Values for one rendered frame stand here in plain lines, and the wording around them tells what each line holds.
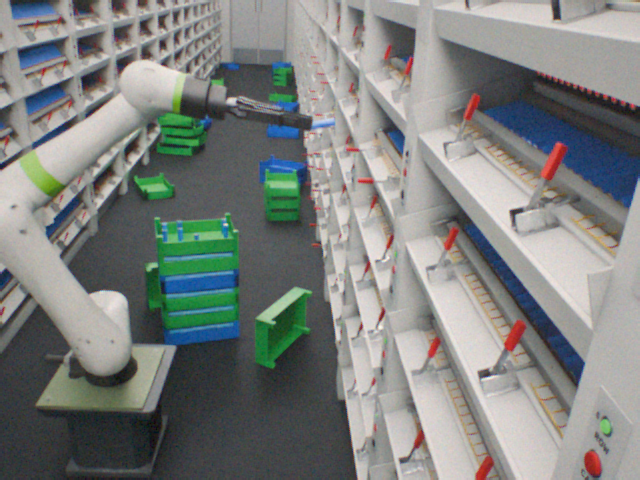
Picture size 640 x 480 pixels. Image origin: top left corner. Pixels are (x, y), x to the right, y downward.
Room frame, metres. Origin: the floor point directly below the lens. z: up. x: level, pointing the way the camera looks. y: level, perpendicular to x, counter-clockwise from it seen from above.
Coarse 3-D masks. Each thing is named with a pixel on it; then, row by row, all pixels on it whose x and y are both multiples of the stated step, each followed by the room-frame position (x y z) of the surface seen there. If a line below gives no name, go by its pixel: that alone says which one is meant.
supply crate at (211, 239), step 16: (160, 224) 2.11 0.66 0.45; (176, 224) 2.14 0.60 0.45; (192, 224) 2.16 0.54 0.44; (208, 224) 2.18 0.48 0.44; (160, 240) 1.93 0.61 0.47; (176, 240) 2.07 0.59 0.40; (192, 240) 1.97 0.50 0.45; (208, 240) 1.98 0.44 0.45; (224, 240) 2.00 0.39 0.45; (160, 256) 1.93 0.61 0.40
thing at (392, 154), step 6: (378, 132) 1.64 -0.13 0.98; (378, 138) 1.61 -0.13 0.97; (384, 138) 1.57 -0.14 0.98; (384, 144) 1.51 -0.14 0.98; (390, 144) 1.50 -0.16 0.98; (390, 150) 1.45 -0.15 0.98; (384, 156) 1.45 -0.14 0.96; (390, 156) 1.40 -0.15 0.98; (396, 156) 1.39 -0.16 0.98; (396, 162) 1.34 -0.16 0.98; (396, 168) 1.34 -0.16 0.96
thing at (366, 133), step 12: (384, 120) 1.67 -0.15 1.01; (360, 132) 1.66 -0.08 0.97; (372, 132) 1.66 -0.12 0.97; (384, 132) 1.65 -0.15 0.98; (360, 144) 1.66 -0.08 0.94; (372, 144) 1.62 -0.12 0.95; (372, 168) 1.42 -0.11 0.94; (384, 168) 1.39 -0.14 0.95; (384, 180) 1.31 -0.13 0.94; (384, 192) 1.23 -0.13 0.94; (396, 192) 1.21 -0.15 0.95; (384, 204) 1.25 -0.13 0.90; (396, 204) 1.06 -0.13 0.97; (396, 216) 1.06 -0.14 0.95
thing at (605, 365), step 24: (624, 240) 0.36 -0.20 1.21; (624, 264) 0.35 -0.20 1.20; (624, 288) 0.34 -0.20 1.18; (600, 312) 0.36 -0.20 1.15; (624, 312) 0.34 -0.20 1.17; (600, 336) 0.35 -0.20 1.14; (624, 336) 0.33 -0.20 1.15; (600, 360) 0.35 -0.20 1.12; (624, 360) 0.32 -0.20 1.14; (600, 384) 0.34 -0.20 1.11; (624, 384) 0.32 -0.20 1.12; (576, 408) 0.36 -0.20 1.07; (624, 408) 0.31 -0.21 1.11; (576, 432) 0.35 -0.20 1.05; (576, 456) 0.34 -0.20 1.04; (624, 456) 0.29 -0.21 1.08
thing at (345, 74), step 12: (348, 12) 2.36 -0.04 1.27; (360, 12) 2.37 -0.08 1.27; (348, 24) 2.36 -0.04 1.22; (360, 24) 2.37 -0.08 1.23; (348, 72) 2.36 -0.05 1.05; (336, 84) 2.44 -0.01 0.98; (336, 96) 2.41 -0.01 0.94; (336, 108) 2.38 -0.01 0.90; (336, 120) 2.36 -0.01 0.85; (336, 132) 2.36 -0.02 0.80; (336, 156) 2.36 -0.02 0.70; (336, 168) 2.36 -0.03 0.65; (336, 216) 2.36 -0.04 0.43; (324, 288) 2.42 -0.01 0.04
